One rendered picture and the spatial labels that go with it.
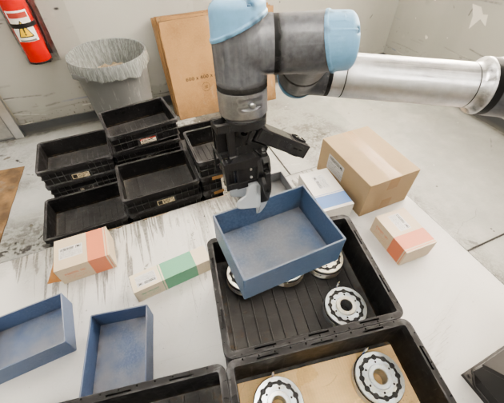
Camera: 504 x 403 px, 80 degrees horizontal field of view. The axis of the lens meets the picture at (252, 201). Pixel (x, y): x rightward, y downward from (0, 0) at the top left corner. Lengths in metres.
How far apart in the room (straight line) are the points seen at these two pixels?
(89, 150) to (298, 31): 1.90
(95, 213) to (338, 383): 1.54
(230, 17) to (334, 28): 0.13
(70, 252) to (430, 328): 1.10
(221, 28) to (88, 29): 2.59
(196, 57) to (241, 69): 2.53
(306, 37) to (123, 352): 0.86
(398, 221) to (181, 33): 2.32
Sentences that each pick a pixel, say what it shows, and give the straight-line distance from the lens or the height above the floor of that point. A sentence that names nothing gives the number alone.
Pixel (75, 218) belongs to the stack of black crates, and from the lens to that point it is 1.96.
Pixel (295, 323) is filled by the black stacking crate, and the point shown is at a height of 0.83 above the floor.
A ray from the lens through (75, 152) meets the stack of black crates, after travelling 2.24.
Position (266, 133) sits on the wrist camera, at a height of 1.30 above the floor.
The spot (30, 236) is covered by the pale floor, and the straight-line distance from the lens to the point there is 2.42.
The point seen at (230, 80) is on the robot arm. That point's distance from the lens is 0.44.
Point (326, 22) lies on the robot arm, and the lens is 0.44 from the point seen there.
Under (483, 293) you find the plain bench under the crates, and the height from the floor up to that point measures 0.70.
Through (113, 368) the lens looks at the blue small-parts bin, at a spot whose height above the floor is 0.70.
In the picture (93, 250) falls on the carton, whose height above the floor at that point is 0.77.
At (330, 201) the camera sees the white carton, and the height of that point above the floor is 0.79.
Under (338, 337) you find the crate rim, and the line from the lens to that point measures 0.71.
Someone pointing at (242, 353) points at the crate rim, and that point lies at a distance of 0.68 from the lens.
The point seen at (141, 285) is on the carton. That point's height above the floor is 0.76.
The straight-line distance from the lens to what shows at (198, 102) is 3.02.
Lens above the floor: 1.58
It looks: 47 degrees down
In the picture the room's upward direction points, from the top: straight up
